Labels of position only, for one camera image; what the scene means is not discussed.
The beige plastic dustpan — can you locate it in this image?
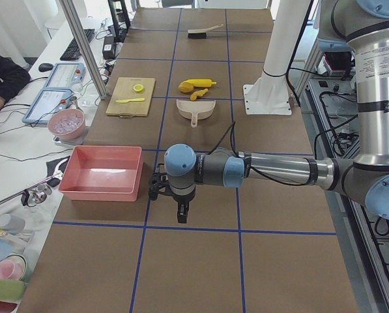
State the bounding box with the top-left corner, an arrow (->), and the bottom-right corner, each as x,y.
176,99 -> 216,128

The lower blue teach pendant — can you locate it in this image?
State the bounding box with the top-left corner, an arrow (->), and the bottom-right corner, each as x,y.
22,88 -> 74,125

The grey digital scale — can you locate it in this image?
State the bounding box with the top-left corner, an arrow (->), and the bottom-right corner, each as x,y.
52,127 -> 89,146

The black computer keyboard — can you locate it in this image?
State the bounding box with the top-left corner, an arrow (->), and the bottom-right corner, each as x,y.
59,29 -> 95,61

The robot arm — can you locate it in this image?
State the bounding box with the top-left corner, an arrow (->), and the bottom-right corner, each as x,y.
148,1 -> 389,223

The upper blue teach pendant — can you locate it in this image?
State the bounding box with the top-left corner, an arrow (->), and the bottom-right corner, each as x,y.
44,62 -> 85,89

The pink plastic cup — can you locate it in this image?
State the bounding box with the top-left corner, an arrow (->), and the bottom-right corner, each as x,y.
0,259 -> 25,280

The yellow lemon slice toy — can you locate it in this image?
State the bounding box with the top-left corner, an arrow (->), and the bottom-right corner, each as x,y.
133,84 -> 145,93

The wooden cutting board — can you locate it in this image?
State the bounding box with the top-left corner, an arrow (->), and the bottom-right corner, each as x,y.
106,77 -> 156,117

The pink plastic bin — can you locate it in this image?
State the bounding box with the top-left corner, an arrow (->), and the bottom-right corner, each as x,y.
59,145 -> 143,202

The green plastic cup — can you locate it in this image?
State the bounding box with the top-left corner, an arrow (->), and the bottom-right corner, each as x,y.
0,280 -> 27,303

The pink bowl with ice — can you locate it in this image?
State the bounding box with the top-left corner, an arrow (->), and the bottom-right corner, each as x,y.
48,109 -> 85,141

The yellow toy knife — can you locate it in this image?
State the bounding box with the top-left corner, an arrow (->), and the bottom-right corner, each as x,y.
116,97 -> 145,104

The grey plastic cup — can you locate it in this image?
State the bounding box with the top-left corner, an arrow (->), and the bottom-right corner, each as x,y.
0,213 -> 25,234

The black power adapter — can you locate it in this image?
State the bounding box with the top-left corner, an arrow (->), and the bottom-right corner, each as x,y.
102,36 -> 117,60

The beige brush with black bristles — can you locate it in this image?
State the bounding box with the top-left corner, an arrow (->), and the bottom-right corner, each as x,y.
187,23 -> 223,39

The blue teach pendant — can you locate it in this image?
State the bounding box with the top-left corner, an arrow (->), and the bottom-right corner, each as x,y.
44,62 -> 85,89
22,88 -> 74,125

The orange toy ginger root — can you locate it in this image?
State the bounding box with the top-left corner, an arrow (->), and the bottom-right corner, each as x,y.
190,88 -> 209,101

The yellow toy corn cob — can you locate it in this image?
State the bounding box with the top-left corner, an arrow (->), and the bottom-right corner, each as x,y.
186,78 -> 217,88

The orange toy potato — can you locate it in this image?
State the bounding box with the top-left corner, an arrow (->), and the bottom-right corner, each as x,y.
178,82 -> 194,93

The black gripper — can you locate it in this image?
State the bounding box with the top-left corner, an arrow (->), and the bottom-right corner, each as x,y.
148,164 -> 194,224

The aluminium frame post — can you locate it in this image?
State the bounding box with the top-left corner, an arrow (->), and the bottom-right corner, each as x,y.
59,0 -> 108,100

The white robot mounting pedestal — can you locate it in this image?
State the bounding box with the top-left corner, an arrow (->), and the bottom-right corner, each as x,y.
243,0 -> 313,115

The black computer mouse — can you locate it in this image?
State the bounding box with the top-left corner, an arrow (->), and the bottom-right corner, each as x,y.
38,63 -> 53,72

